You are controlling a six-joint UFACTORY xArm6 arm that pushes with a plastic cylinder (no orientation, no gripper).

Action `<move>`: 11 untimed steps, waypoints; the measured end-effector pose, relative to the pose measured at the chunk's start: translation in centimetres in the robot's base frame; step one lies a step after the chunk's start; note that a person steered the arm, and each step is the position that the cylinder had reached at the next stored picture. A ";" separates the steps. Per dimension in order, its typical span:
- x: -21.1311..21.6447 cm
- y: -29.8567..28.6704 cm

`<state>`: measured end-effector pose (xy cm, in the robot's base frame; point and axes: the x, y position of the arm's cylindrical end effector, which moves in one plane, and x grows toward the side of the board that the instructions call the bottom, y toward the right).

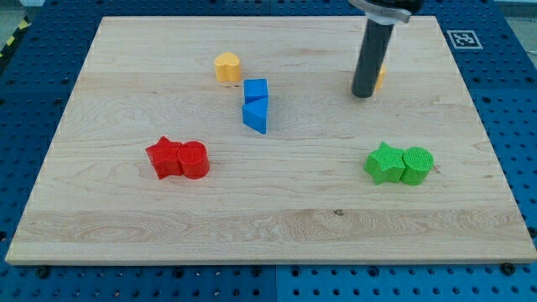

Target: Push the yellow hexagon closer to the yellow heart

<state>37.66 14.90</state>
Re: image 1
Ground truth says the yellow hexagon block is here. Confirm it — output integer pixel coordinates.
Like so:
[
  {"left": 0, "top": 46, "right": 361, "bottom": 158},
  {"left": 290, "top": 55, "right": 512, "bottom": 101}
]
[{"left": 375, "top": 65, "right": 386, "bottom": 90}]

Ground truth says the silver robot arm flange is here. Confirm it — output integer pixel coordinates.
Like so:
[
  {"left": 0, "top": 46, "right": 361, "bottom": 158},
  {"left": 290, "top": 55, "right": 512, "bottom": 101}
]
[{"left": 348, "top": 0, "right": 425, "bottom": 25}]

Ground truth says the yellow heart block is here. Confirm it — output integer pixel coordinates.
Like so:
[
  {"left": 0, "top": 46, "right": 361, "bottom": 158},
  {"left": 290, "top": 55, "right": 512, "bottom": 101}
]
[{"left": 214, "top": 52, "right": 242, "bottom": 82}]

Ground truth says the blue triangle block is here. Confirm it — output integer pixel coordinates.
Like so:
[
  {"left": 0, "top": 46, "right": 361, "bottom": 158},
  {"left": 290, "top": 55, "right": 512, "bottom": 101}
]
[{"left": 242, "top": 98, "right": 269, "bottom": 134}]

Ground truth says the blue cube block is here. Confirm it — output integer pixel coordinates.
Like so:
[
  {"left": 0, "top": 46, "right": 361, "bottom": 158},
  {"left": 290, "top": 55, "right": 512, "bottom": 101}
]
[{"left": 243, "top": 79, "right": 269, "bottom": 104}]

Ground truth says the red cylinder block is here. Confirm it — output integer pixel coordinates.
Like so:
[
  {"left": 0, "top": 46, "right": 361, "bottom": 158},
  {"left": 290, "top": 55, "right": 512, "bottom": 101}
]
[{"left": 177, "top": 141, "right": 210, "bottom": 179}]

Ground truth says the wooden board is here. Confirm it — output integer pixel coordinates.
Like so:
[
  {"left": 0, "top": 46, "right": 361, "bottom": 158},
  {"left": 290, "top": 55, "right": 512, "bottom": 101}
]
[{"left": 6, "top": 16, "right": 536, "bottom": 266}]

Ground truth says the red star block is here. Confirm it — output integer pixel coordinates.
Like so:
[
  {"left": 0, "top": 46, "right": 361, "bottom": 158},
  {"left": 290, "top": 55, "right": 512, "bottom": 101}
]
[{"left": 145, "top": 136, "right": 183, "bottom": 180}]

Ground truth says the green star block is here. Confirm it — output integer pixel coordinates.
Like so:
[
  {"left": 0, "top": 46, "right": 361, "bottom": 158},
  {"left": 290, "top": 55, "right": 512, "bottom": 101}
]
[{"left": 364, "top": 142, "right": 406, "bottom": 185}]

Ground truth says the green cylinder block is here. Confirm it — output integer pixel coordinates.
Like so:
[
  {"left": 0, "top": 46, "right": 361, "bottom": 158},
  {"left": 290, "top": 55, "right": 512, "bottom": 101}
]
[{"left": 400, "top": 147, "right": 434, "bottom": 185}]

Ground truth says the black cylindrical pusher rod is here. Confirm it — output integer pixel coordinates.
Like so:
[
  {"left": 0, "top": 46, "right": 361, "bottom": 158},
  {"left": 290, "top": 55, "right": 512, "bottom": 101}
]
[{"left": 352, "top": 18, "right": 394, "bottom": 98}]

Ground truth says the white fiducial marker tag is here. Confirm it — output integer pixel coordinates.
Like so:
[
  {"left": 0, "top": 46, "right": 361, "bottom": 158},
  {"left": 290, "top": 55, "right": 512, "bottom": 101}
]
[{"left": 447, "top": 29, "right": 482, "bottom": 49}]

